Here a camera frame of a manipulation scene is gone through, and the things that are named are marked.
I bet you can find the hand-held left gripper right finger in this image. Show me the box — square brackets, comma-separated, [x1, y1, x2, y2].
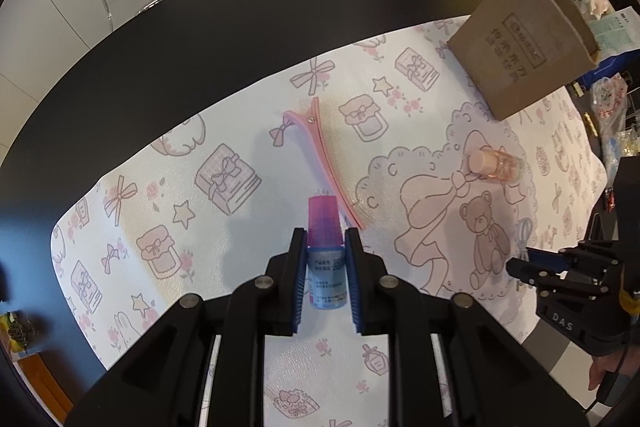
[345, 227, 591, 427]

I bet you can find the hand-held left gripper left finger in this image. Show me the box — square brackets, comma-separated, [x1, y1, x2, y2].
[65, 227, 308, 427]

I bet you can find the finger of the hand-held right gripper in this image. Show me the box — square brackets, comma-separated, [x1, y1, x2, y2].
[505, 258, 608, 294]
[525, 241, 622, 278]

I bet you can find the blue bottle with pink cap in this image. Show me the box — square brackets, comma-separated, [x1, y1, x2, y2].
[305, 195, 349, 312]

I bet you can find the black desktop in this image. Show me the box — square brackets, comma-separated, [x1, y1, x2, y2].
[0, 0, 640, 375]

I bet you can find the person's right hand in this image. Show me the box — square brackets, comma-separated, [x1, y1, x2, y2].
[588, 354, 622, 392]

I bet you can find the small pink glass bottle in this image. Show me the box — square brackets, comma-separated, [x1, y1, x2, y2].
[464, 147, 524, 183]

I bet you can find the pink hair clip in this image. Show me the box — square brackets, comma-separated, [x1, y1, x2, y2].
[297, 96, 366, 231]

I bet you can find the white pink printed mat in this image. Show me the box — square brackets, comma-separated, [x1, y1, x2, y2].
[50, 14, 614, 427]

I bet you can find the clear plastic bag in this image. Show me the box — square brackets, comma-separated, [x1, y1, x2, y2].
[590, 76, 632, 148]

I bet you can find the brown cardboard box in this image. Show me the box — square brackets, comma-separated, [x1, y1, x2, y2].
[446, 0, 600, 121]

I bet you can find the pale green paper card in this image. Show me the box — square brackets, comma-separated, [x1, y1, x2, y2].
[589, 8, 637, 58]

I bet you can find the wooden cabinet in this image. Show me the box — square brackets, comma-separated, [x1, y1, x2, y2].
[14, 351, 77, 425]

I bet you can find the grey wire loop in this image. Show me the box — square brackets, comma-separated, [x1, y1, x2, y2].
[514, 217, 534, 260]

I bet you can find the black cable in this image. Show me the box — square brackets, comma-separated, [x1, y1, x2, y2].
[592, 347, 632, 410]

